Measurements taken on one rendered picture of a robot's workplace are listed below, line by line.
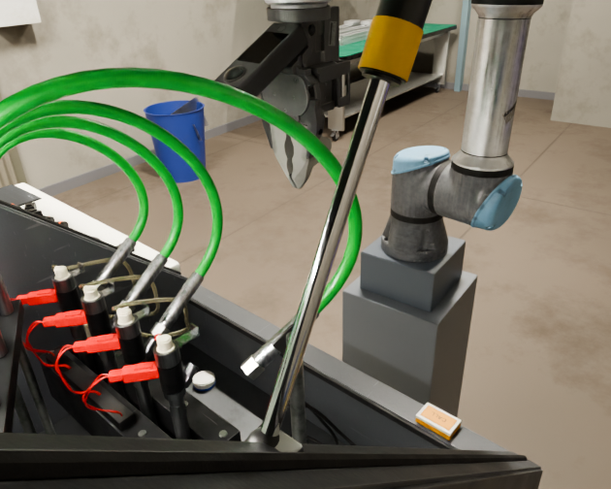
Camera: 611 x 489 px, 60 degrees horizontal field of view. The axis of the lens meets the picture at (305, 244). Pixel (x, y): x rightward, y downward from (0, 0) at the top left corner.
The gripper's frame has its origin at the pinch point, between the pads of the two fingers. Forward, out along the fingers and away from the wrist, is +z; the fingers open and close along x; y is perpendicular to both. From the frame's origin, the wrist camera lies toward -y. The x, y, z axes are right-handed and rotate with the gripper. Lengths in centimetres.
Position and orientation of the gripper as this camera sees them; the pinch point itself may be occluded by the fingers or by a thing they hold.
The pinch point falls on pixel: (293, 179)
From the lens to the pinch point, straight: 67.6
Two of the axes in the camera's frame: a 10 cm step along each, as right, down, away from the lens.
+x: -7.5, -2.9, 5.9
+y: 6.6, -3.8, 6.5
